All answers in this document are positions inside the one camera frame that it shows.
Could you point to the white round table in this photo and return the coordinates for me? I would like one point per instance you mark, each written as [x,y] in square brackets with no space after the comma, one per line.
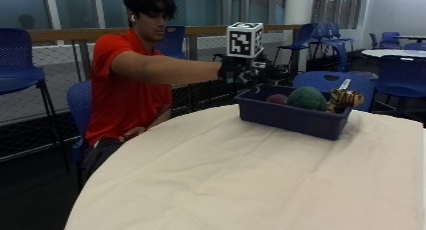
[393,52]

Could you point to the striped tiger soft toy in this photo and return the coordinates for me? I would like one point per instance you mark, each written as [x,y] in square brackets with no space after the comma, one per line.
[343,99]

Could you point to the white earbud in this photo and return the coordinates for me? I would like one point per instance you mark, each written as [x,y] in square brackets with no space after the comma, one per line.
[132,18]

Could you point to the dark blue plastic bin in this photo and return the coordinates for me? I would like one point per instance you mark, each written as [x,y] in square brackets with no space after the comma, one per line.
[290,116]

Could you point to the wooden railing with mesh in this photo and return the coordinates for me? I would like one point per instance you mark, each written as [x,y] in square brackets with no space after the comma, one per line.
[61,56]

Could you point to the the person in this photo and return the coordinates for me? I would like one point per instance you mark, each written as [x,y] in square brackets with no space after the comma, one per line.
[126,90]

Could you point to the cream tablecloth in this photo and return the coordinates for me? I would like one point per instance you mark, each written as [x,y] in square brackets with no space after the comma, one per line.
[261,176]

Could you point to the green soft ball toy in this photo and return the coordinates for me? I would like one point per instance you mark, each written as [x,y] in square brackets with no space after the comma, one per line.
[306,98]

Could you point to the dark red soft ball toy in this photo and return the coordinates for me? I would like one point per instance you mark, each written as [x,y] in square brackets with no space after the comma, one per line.
[277,98]

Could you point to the blue chair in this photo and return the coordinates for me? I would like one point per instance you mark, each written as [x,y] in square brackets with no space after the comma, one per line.
[330,36]
[170,41]
[301,40]
[387,40]
[401,78]
[78,120]
[337,82]
[20,66]

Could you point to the white marker cube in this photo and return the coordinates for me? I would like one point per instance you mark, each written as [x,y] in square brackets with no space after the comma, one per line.
[242,40]

